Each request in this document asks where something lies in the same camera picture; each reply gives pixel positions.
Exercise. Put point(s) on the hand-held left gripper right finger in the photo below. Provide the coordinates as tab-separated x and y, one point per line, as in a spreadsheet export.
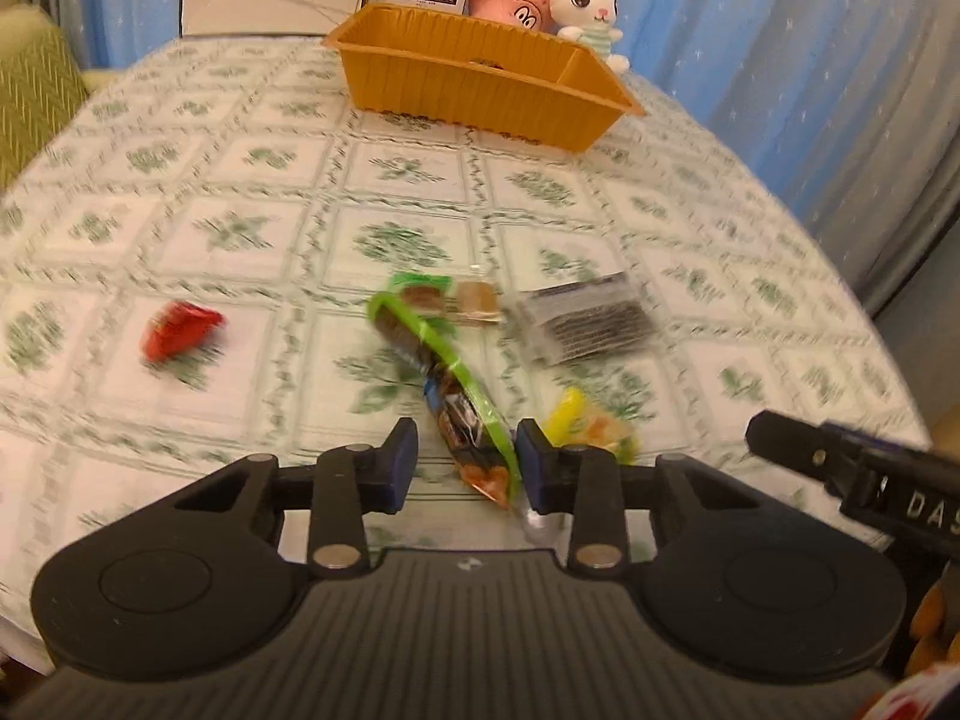
531	469

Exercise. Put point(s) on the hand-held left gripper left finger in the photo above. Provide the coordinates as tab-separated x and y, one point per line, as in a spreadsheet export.
399	465

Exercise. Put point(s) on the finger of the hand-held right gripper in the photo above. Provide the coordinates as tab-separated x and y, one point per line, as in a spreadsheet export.
802	446

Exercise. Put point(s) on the yellow green snack packet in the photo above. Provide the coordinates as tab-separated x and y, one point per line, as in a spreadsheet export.
592	427

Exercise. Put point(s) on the long green snack packet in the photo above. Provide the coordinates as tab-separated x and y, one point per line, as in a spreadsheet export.
450	405

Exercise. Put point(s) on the dark clear snack packet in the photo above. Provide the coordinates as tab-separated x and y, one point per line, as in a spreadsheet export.
585	319

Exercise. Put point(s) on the small green clear candy packet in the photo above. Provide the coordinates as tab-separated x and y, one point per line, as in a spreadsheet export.
442	300

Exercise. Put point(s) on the red candy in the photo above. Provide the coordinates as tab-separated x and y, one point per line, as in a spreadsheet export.
180	330

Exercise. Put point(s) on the orange plastic tray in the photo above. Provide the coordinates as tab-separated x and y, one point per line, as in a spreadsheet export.
465	94

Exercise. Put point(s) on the person's right hand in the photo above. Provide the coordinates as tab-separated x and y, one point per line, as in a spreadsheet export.
937	630

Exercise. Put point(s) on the floral checked tablecloth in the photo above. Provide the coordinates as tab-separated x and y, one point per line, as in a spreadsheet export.
225	165

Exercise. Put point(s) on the blue star-print curtain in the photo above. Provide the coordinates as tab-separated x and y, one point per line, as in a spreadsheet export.
750	52

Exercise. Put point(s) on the white bunny plush toy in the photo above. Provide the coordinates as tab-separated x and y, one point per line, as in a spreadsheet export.
581	0

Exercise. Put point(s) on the green chevron cushion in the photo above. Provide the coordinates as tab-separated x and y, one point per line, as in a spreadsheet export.
37	90

